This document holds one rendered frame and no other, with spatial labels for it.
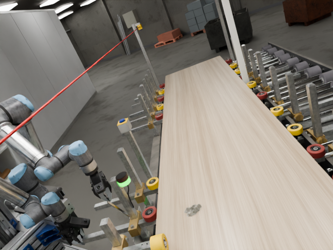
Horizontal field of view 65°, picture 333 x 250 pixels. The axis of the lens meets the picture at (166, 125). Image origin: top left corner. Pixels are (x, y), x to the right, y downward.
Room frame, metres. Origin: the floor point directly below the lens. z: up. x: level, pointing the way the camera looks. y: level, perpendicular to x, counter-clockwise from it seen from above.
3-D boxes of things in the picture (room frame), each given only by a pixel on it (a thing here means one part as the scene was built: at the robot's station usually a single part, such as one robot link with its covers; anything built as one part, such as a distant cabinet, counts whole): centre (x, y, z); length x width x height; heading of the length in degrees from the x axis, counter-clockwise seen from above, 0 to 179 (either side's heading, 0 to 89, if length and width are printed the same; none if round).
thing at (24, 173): (1.45, 0.91, 1.20); 0.13 x 0.12 x 0.14; 136
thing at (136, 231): (1.11, 0.35, 0.84); 0.14 x 0.06 x 0.05; 170
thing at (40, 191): (1.45, 0.92, 1.09); 0.15 x 0.15 x 0.10
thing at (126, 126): (1.64, 0.26, 1.18); 0.07 x 0.07 x 0.08; 80
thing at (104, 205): (1.36, 0.40, 0.84); 0.44 x 0.03 x 0.04; 80
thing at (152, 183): (1.32, 0.21, 0.85); 0.08 x 0.08 x 0.11
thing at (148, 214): (1.08, 0.25, 0.85); 0.08 x 0.08 x 0.11
